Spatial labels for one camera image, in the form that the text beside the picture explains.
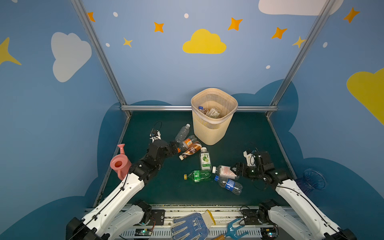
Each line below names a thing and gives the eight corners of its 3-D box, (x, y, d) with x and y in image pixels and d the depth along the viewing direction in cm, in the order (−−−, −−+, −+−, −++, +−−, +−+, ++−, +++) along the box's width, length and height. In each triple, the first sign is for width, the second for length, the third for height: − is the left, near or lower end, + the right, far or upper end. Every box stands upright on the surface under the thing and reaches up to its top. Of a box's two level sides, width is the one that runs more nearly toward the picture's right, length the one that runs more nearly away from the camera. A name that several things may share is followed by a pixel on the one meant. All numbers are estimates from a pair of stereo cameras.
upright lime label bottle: (200, 170, 91) (200, 168, 89) (199, 149, 101) (199, 147, 99) (211, 170, 91) (211, 169, 89) (209, 149, 101) (209, 147, 99)
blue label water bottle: (212, 182, 86) (213, 180, 83) (216, 174, 89) (216, 172, 86) (238, 195, 81) (240, 193, 78) (241, 186, 85) (243, 184, 82)
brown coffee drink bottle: (182, 162, 95) (181, 158, 91) (177, 156, 97) (177, 153, 94) (201, 148, 101) (201, 145, 98) (197, 144, 104) (197, 140, 100)
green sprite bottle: (183, 182, 86) (183, 180, 84) (184, 172, 90) (184, 170, 88) (210, 182, 87) (211, 180, 84) (209, 172, 91) (210, 170, 88)
